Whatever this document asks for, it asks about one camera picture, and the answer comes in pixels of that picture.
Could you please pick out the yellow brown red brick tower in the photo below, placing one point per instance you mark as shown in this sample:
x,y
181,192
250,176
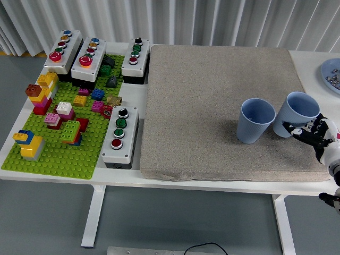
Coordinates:
x,y
42,103

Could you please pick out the pink white red brick stack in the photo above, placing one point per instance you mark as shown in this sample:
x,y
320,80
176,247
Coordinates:
x,y
51,118

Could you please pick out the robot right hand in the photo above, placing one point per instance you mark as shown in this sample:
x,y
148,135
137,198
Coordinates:
x,y
321,138

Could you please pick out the grey-brown fabric mat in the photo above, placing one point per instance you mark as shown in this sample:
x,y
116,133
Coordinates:
x,y
199,106

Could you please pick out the magenta brick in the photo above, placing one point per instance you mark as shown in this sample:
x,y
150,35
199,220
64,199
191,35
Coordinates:
x,y
97,106
83,92

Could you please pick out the brass valve fitting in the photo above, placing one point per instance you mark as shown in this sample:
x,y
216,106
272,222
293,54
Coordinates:
x,y
114,100

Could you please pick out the dark grey curved brick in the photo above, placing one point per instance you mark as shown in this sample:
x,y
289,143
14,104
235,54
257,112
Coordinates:
x,y
109,61

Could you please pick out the white table leg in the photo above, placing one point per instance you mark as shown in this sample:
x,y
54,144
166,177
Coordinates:
x,y
285,228
91,220

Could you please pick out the five-button control box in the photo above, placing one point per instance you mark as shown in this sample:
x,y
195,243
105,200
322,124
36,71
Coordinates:
x,y
82,73
71,42

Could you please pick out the green orange blue brick stack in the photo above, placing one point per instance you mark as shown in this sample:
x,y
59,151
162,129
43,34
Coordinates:
x,y
69,130

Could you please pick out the blue plate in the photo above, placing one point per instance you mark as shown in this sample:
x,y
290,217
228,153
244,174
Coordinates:
x,y
326,69

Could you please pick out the blue ribbed cup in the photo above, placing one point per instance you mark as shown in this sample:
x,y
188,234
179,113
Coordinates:
x,y
292,111
249,130

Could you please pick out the yellow blue grey brick stack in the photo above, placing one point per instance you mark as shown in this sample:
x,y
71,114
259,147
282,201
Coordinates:
x,y
29,151

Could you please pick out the four-button control box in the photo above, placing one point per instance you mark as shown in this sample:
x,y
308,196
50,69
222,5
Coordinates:
x,y
143,53
131,132

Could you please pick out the red valve handwheel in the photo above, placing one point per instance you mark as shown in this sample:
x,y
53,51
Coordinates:
x,y
106,111

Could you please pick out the white pleated curtain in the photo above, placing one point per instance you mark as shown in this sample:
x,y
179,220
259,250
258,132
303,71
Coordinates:
x,y
106,16

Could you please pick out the dark green brick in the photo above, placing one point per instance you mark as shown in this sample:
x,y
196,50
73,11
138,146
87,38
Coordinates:
x,y
105,71

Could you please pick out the green studded baseplate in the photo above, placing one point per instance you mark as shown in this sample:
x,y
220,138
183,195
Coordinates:
x,y
66,159

